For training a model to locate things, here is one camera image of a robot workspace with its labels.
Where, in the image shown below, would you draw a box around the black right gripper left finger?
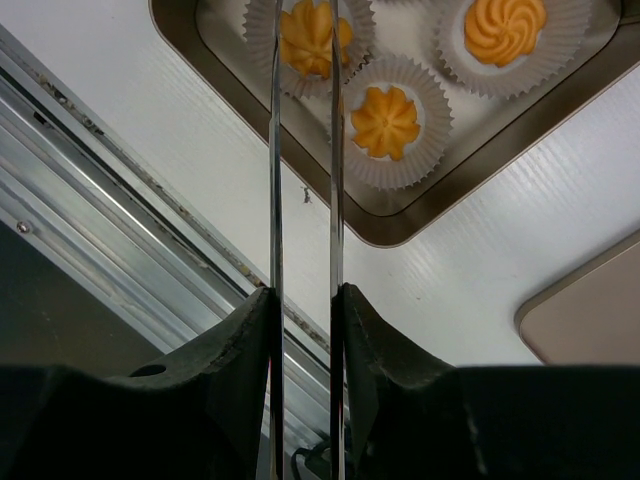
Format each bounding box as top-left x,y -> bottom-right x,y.
1,288 -> 272,479

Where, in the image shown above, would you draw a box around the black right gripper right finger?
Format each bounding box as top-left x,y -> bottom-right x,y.
342,284 -> 639,479

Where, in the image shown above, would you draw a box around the gold tin lid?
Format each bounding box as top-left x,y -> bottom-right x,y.
514,232 -> 639,366

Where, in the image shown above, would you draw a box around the metal food tongs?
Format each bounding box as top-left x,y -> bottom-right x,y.
268,1 -> 347,480

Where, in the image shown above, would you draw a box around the orange swirl cookie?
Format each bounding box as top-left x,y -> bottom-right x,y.
279,0 -> 333,79
350,86 -> 421,162
464,0 -> 547,68

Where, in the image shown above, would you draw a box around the gold square tin box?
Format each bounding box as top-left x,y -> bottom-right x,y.
150,1 -> 639,247

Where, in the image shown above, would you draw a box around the white paper cupcake liner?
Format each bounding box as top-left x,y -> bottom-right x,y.
342,55 -> 453,190
435,0 -> 593,98
243,1 -> 376,98

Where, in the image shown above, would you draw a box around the aluminium frame rail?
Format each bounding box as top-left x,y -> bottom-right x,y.
0,22 -> 351,480

